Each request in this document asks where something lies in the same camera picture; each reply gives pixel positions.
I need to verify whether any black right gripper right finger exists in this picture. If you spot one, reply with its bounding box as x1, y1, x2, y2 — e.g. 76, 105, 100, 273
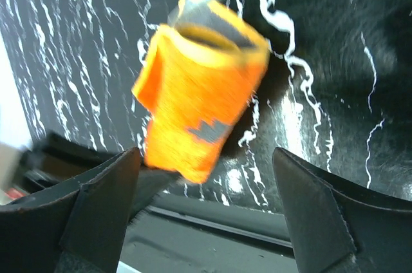
273, 147, 411, 272

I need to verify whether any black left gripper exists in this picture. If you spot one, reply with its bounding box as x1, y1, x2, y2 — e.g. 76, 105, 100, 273
19, 131, 180, 221

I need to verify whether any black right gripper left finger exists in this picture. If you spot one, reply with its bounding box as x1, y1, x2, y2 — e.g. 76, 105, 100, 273
1, 147, 140, 272

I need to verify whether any orange and grey towel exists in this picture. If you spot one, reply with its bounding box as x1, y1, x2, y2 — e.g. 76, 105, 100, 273
132, 0, 270, 184

